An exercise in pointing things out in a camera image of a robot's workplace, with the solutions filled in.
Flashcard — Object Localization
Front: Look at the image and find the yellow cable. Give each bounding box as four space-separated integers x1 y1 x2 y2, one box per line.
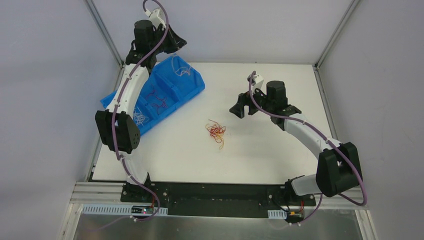
205 123 227 151

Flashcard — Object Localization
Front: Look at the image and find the white cable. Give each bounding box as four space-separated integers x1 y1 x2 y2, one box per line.
132 106 151 128

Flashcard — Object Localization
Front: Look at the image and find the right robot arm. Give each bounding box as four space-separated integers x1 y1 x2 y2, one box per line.
229 80 362 205

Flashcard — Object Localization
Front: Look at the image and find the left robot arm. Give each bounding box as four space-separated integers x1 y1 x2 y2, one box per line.
95 20 187 203

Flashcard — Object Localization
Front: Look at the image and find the blue plastic divided bin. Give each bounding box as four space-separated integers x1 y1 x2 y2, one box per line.
100 54 206 137

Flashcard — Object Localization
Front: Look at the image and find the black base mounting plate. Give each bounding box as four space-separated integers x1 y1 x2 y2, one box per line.
120 181 316 218

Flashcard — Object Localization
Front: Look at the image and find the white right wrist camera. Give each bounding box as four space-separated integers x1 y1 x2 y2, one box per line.
247 73 264 95

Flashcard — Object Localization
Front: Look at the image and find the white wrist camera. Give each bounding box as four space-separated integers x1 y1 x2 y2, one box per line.
144 7 166 30
247 73 264 95

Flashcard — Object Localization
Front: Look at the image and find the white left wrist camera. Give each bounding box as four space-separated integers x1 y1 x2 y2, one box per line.
144 7 166 30

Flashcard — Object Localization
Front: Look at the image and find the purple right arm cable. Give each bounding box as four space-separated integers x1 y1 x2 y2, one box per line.
248 70 369 226

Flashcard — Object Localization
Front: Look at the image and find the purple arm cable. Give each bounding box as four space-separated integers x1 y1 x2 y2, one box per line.
248 70 369 226
110 0 170 223

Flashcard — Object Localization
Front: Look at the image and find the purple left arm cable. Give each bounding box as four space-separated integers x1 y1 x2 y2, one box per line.
110 0 170 223

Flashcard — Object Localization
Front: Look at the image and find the aluminium frame rail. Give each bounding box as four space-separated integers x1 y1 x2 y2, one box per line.
58 182 378 240

